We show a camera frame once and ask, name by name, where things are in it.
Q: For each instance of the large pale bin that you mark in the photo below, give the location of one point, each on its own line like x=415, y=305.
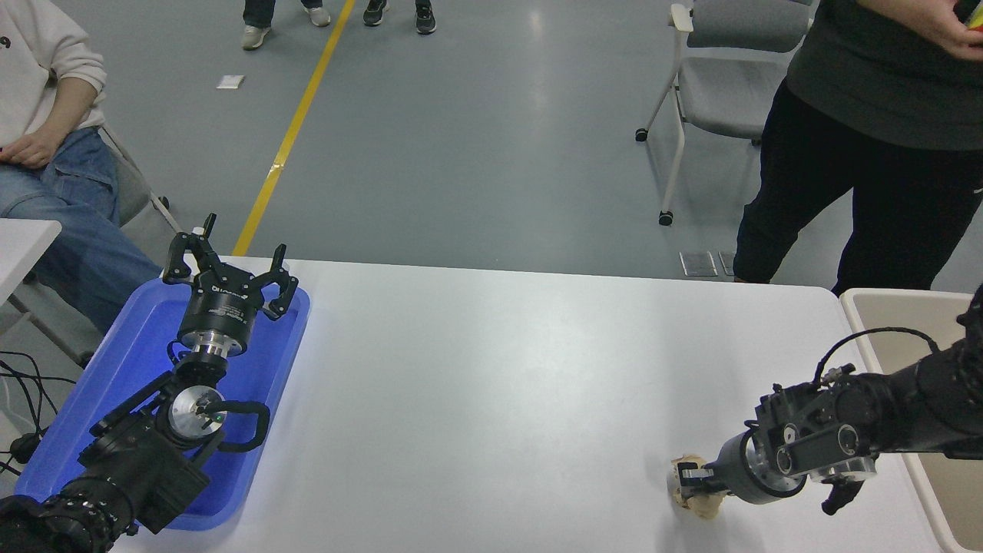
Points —
x=891, y=315

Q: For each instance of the person with light shoes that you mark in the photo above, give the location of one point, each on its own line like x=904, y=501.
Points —
x=257, y=31

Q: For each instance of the person with dark shoes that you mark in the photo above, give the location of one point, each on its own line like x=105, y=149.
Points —
x=425, y=17

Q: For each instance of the grey wheeled chair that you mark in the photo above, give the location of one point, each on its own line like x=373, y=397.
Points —
x=722, y=92

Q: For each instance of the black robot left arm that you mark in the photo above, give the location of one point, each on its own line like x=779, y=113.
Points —
x=138, y=461

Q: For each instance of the small white side table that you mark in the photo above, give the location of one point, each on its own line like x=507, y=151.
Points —
x=23, y=246

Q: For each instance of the seated person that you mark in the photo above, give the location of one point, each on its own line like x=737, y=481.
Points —
x=46, y=207

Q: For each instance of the grey folding chair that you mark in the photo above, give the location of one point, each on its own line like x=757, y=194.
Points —
x=134, y=192

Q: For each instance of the person's forearm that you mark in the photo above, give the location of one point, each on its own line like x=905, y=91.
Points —
x=895, y=11
x=71, y=107

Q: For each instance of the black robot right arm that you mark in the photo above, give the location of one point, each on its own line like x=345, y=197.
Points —
x=883, y=399

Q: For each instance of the blue plastic tray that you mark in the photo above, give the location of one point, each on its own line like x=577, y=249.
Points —
x=123, y=361

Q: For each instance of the person's hand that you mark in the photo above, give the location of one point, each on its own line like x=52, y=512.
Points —
x=952, y=38
x=31, y=150

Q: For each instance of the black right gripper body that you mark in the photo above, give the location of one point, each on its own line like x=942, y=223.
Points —
x=736, y=472

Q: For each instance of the metal floor plate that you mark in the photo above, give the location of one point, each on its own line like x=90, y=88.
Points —
x=697, y=263
x=726, y=263

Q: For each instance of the tan paper ball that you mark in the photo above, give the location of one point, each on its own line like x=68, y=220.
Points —
x=703, y=508

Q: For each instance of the white paper scrap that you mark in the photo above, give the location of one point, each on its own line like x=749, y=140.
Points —
x=231, y=81

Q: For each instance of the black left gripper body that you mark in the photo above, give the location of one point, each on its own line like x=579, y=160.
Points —
x=219, y=311

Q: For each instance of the standing person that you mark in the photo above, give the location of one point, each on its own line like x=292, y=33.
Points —
x=883, y=153

